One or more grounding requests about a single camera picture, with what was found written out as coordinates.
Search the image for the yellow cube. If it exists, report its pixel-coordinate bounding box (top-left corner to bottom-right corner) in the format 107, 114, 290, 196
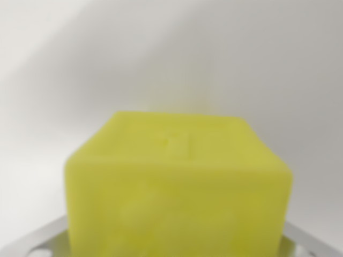
63, 110, 294, 257

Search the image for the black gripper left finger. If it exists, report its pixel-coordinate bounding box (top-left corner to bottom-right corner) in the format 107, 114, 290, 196
0, 215, 72, 257

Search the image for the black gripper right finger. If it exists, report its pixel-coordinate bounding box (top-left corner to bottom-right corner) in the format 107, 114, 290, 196
277, 220, 343, 257

